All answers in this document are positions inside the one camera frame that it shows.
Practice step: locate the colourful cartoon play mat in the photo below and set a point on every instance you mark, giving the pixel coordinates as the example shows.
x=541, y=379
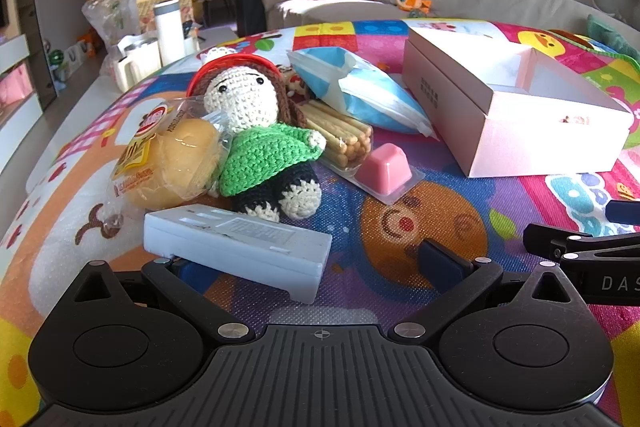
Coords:
x=400, y=217

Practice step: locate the blue white tissue packet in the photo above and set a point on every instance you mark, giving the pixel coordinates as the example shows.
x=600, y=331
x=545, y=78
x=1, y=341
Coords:
x=370, y=97

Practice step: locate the pink cardboard box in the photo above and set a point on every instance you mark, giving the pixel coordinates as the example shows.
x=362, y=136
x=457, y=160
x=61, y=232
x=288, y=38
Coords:
x=525, y=142

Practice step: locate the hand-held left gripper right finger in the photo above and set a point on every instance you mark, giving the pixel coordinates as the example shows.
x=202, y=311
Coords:
x=442, y=264

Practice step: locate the biscuit sticks packet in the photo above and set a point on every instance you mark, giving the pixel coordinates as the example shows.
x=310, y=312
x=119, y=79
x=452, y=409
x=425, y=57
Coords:
x=340, y=137

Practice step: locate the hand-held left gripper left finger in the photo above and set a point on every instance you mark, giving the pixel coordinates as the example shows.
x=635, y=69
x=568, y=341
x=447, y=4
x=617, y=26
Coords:
x=172, y=281

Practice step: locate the teal cloth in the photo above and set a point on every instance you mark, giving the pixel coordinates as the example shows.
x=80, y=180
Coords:
x=612, y=39

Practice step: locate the white pitcher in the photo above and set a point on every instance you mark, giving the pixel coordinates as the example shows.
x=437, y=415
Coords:
x=132, y=64

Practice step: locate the pink jelly cup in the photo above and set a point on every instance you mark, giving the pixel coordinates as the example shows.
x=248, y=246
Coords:
x=385, y=167

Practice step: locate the packaged yellow bun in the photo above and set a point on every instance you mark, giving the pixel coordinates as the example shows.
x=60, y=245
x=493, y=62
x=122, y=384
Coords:
x=170, y=162

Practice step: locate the small red snack packet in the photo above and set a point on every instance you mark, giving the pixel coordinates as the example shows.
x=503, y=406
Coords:
x=295, y=84

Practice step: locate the yellow wicker basket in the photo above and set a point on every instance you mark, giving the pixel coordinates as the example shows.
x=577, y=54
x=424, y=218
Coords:
x=175, y=7

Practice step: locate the clear plastic bag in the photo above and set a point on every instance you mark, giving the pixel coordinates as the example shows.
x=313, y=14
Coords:
x=110, y=17

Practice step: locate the crochet doll green sweater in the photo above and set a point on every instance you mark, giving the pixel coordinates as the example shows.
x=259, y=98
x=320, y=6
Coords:
x=250, y=147

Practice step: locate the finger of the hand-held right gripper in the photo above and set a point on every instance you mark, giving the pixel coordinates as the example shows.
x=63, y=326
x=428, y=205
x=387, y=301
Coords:
x=625, y=213
x=555, y=239

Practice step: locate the green ball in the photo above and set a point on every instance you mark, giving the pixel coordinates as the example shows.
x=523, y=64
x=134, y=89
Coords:
x=56, y=58

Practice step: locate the light blue plastic case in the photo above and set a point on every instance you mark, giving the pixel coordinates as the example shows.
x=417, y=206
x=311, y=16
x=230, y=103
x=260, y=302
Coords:
x=240, y=239

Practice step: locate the clownfish plush toy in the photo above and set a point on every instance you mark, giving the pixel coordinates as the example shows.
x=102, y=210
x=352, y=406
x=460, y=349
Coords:
x=412, y=1

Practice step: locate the white thermos bottle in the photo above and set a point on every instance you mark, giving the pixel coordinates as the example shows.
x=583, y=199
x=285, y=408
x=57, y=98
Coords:
x=169, y=32

